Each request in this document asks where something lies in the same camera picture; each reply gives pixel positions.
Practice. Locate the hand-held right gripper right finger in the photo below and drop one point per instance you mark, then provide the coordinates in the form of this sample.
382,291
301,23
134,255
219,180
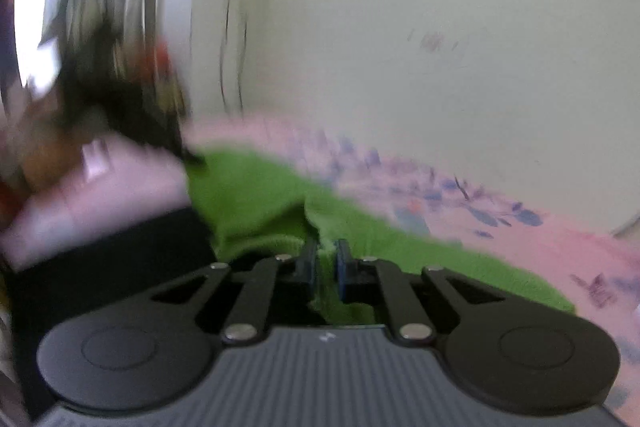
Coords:
341,272

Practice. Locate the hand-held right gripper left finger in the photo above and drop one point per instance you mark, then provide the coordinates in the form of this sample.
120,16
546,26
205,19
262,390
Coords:
312,268

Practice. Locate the green fleece garment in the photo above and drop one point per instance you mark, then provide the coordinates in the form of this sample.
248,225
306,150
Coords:
250,197

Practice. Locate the pink floral bedsheet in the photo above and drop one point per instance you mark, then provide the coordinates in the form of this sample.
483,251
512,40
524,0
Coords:
525,247

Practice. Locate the red plastic bag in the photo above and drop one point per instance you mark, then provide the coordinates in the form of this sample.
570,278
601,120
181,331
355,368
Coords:
162,56

